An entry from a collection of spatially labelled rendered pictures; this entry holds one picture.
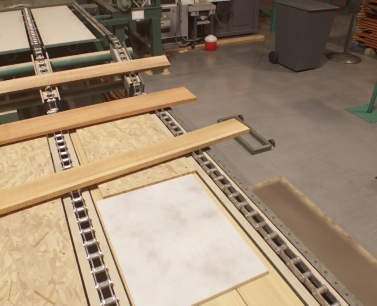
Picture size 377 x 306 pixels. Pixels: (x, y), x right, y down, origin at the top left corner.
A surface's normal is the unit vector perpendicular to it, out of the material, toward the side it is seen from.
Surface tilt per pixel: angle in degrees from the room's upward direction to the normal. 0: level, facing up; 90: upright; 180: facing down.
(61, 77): 22
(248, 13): 90
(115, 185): 0
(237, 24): 90
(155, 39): 90
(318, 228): 0
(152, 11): 90
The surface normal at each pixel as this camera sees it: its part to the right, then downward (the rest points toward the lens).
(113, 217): 0.00, -0.83
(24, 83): 0.16, -0.58
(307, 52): 0.43, 0.59
